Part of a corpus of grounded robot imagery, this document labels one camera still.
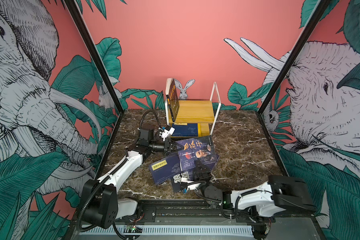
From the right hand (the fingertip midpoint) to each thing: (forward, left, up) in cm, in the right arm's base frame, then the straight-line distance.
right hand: (196, 163), depth 73 cm
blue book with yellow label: (+30, +6, -11) cm, 33 cm away
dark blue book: (+4, +17, -16) cm, 24 cm away
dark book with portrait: (+7, -2, +2) cm, 8 cm away
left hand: (+5, +7, +7) cm, 11 cm away
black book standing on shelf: (+31, +13, +14) cm, 37 cm away
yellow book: (+30, -4, -12) cm, 32 cm away
